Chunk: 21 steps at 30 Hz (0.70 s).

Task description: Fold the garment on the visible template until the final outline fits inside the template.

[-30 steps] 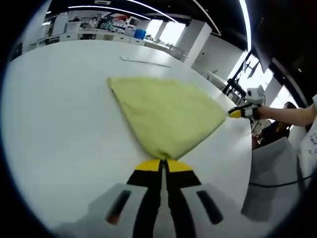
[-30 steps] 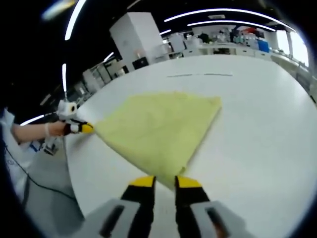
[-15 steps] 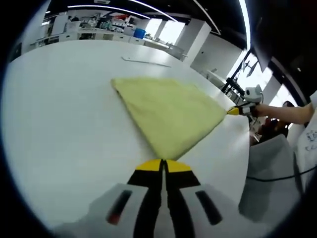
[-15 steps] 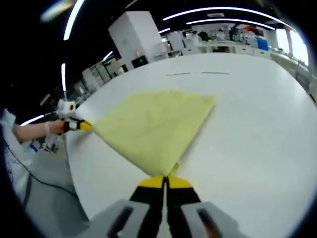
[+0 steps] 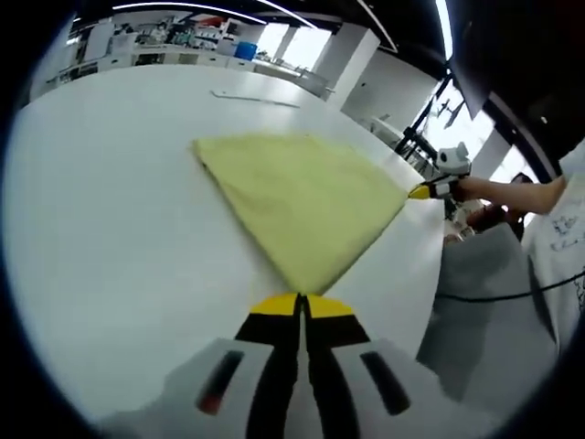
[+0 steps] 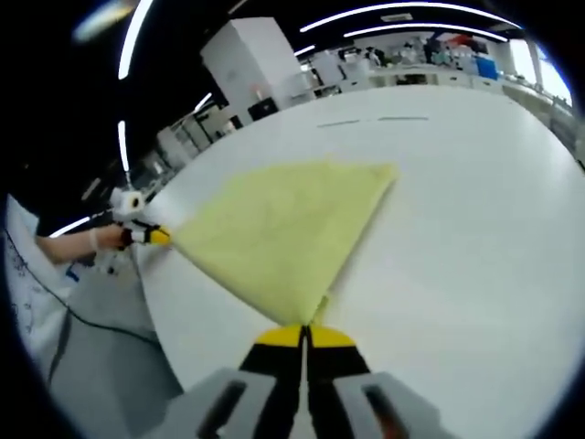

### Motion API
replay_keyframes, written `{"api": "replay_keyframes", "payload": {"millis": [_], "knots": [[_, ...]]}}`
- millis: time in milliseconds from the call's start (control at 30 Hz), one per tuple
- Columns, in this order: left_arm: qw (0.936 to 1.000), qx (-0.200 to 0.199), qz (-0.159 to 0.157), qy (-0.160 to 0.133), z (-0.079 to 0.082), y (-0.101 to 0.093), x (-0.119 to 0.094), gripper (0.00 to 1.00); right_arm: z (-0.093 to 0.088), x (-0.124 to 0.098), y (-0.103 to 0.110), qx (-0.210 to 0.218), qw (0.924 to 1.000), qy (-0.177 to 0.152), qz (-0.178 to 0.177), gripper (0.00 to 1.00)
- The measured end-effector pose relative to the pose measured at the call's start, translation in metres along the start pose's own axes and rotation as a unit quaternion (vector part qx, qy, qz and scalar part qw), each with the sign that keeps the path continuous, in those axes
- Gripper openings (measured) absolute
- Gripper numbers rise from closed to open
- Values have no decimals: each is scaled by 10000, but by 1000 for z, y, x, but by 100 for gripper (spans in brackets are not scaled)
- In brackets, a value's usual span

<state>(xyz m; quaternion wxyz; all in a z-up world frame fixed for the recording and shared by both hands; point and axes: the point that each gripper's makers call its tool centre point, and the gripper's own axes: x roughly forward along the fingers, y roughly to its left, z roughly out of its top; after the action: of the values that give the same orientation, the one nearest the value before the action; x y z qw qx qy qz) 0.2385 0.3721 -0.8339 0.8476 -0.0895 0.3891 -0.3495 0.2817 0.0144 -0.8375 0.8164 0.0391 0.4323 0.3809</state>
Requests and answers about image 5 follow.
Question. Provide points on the white template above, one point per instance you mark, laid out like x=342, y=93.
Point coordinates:
x=224, y=94

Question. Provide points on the person's white printed shirt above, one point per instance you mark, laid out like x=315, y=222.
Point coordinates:
x=557, y=247

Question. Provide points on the person's right hand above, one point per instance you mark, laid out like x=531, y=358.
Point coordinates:
x=468, y=189

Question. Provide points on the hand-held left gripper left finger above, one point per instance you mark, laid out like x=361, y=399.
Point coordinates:
x=274, y=356

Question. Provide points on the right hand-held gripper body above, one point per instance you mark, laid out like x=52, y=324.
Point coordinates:
x=457, y=162

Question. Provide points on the yellow blue black garment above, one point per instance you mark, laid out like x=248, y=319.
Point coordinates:
x=297, y=192

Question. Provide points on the blue plastic container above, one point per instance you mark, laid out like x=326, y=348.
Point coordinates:
x=247, y=50

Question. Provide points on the white tall cabinet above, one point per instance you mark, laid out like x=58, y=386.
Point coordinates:
x=98, y=43

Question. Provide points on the white counter unit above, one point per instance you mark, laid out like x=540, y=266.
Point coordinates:
x=183, y=56

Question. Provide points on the black metal stand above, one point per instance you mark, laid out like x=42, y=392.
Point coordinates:
x=413, y=132

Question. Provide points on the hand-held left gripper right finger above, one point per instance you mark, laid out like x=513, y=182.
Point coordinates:
x=333, y=352

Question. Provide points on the white ceiling light strip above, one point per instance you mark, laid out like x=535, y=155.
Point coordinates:
x=444, y=27
x=192, y=7

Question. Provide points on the white square pillar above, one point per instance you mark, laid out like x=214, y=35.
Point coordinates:
x=347, y=59

